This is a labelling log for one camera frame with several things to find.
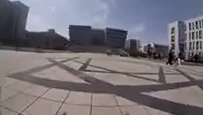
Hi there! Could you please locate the grey paved plaza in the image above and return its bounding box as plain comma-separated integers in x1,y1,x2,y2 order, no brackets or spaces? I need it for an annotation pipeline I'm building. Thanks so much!
0,47,203,115

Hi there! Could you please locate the wide dark office building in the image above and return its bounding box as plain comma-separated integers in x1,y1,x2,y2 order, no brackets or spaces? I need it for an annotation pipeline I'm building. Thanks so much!
67,24,129,56

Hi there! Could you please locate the grey building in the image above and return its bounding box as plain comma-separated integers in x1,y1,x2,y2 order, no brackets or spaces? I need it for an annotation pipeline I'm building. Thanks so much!
124,38,144,56

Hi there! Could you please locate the low dark building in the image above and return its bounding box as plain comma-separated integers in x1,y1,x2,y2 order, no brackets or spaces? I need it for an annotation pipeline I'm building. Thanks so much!
24,26,71,52

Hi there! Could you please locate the person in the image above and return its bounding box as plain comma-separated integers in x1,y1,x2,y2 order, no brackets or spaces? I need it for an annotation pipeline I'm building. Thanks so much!
165,49,176,67

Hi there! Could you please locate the white multi-storey building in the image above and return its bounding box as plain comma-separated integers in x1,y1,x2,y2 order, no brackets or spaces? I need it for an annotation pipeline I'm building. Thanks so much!
165,8,203,65

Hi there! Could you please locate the tall dark building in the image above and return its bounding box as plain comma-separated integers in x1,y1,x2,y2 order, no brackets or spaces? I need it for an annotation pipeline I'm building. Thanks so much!
0,0,30,50

